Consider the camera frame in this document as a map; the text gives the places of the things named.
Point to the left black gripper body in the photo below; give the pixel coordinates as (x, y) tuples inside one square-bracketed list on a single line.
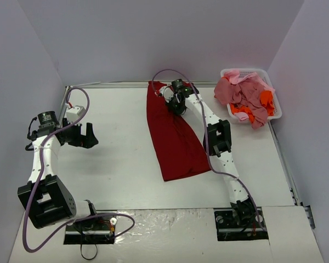
[(78, 135)]

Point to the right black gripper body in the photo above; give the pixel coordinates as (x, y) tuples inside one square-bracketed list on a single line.
[(178, 104)]

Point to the dark red t-shirt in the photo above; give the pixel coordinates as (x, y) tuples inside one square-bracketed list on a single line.
[(179, 152)]

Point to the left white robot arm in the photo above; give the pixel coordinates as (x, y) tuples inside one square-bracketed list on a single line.
[(45, 197)]

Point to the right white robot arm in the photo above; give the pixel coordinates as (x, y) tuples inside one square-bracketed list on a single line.
[(217, 143)]

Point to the pink t-shirt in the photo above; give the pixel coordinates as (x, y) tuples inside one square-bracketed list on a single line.
[(244, 93)]

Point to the white plastic basket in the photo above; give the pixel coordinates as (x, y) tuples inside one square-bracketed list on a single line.
[(237, 75)]

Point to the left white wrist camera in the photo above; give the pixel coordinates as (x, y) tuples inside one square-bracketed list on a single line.
[(73, 113)]

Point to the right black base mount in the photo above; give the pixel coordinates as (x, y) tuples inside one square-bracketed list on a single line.
[(229, 230)]

